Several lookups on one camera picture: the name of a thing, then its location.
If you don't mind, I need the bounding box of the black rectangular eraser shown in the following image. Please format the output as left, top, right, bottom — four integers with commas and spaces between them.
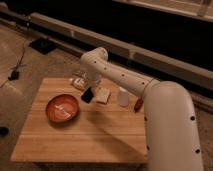
81, 87, 94, 103

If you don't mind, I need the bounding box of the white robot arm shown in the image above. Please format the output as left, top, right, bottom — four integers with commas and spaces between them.
81, 47, 204, 171

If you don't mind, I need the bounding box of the white sponge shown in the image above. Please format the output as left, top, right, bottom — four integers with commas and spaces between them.
95, 88, 110, 104

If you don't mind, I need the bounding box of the white plastic cup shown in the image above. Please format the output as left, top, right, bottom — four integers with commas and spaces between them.
117, 87, 129, 107

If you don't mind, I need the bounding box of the white tube bottle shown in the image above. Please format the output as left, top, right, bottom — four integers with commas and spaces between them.
69, 78, 84, 90

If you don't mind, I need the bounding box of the red brown sausage toy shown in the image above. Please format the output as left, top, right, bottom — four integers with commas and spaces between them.
134, 98, 143, 113

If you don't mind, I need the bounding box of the wooden folding table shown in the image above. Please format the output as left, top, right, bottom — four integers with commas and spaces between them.
11, 78, 147, 164

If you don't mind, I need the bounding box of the orange bowl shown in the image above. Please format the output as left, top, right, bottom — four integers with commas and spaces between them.
45, 94, 79, 123

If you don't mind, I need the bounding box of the black floor plate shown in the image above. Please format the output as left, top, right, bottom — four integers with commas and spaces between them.
29, 38, 57, 55

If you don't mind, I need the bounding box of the dark object at left edge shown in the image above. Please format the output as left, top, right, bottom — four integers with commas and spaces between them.
0, 127, 9, 136

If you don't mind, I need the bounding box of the long beige wall rail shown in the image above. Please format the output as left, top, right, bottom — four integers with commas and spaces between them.
0, 2, 213, 90

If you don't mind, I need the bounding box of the black cable with plug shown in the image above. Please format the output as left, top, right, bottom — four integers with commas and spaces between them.
7, 19, 32, 82

